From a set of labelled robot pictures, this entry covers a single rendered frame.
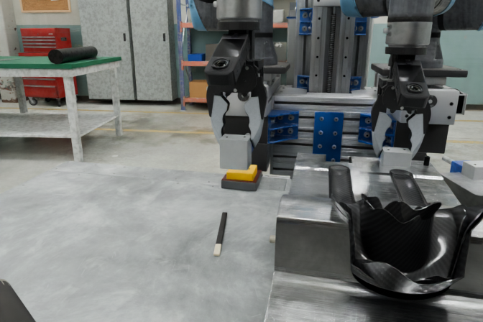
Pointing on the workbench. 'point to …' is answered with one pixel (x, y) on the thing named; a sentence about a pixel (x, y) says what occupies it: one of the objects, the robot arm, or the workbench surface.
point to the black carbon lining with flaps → (404, 235)
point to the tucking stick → (220, 234)
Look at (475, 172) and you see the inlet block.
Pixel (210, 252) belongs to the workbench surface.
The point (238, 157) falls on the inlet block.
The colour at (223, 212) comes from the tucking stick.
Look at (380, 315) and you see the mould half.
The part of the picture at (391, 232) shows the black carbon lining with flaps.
